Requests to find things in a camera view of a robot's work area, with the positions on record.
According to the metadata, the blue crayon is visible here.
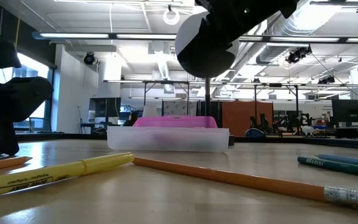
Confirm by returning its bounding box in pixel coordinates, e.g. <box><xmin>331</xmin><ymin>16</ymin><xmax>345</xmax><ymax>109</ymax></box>
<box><xmin>314</xmin><ymin>153</ymin><xmax>358</xmax><ymax>169</ymax></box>

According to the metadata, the black aluminium table frame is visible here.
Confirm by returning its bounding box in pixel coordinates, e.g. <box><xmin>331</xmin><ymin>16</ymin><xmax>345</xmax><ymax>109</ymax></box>
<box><xmin>13</xmin><ymin>132</ymin><xmax>358</xmax><ymax>152</ymax></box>

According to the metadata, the black ceiling projector cluster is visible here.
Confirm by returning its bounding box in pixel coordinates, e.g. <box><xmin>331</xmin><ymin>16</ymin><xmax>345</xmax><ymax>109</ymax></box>
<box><xmin>285</xmin><ymin>45</ymin><xmax>313</xmax><ymax>65</ymax></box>

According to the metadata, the black ceiling camera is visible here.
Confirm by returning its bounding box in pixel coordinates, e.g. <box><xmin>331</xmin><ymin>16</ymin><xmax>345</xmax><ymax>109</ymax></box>
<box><xmin>83</xmin><ymin>52</ymin><xmax>96</xmax><ymax>66</ymax></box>

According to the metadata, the clear pencil box pink lid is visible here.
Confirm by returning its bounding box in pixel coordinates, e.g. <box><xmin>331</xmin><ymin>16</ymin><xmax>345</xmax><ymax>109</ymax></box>
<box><xmin>106</xmin><ymin>116</ymin><xmax>230</xmax><ymax>152</ymax></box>

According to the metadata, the orange pencil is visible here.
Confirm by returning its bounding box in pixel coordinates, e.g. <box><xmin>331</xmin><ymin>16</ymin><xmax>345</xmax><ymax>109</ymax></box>
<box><xmin>0</xmin><ymin>156</ymin><xmax>33</xmax><ymax>174</ymax></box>
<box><xmin>132</xmin><ymin>157</ymin><xmax>358</xmax><ymax>212</ymax></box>

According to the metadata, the blue dome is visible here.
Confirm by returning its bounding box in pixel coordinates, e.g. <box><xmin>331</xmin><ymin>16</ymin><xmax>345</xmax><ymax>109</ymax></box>
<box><xmin>245</xmin><ymin>128</ymin><xmax>267</xmax><ymax>139</ymax></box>

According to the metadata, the black monitor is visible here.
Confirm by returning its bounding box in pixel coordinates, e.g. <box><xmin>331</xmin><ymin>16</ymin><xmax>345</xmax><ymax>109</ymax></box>
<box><xmin>88</xmin><ymin>97</ymin><xmax>122</xmax><ymax>118</ymax></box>
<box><xmin>331</xmin><ymin>99</ymin><xmax>358</xmax><ymax>124</ymax></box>

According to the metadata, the yellow highlighter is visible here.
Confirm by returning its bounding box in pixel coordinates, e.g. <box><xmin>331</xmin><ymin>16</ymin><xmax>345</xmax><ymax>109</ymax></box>
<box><xmin>0</xmin><ymin>152</ymin><xmax>135</xmax><ymax>202</ymax></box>

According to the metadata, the silver air duct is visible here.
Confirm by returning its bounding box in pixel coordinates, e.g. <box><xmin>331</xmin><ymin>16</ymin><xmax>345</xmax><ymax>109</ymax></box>
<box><xmin>255</xmin><ymin>12</ymin><xmax>323</xmax><ymax>65</ymax></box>

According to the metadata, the green crayon white print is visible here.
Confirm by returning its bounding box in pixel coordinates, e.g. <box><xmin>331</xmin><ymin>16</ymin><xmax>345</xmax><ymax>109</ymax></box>
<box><xmin>296</xmin><ymin>156</ymin><xmax>358</xmax><ymax>178</ymax></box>

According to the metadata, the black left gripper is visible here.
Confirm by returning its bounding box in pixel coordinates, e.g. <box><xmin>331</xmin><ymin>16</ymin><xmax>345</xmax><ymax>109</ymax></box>
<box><xmin>0</xmin><ymin>77</ymin><xmax>55</xmax><ymax>156</ymax></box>

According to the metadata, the long ceiling light strip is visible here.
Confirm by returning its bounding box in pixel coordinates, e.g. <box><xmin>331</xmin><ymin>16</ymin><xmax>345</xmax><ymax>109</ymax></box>
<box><xmin>239</xmin><ymin>35</ymin><xmax>358</xmax><ymax>44</ymax></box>
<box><xmin>32</xmin><ymin>32</ymin><xmax>177</xmax><ymax>40</ymax></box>

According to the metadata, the orange partition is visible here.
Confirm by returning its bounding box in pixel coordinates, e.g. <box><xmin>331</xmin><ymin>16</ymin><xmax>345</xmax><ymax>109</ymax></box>
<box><xmin>221</xmin><ymin>101</ymin><xmax>274</xmax><ymax>137</ymax></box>

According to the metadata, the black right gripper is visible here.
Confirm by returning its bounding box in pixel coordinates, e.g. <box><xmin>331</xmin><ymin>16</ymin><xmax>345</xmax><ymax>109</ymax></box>
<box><xmin>194</xmin><ymin>0</ymin><xmax>301</xmax><ymax>52</ymax></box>

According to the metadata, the white ceiling ring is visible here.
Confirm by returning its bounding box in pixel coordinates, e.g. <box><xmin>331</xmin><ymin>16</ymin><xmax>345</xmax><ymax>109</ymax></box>
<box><xmin>162</xmin><ymin>7</ymin><xmax>181</xmax><ymax>26</ymax></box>

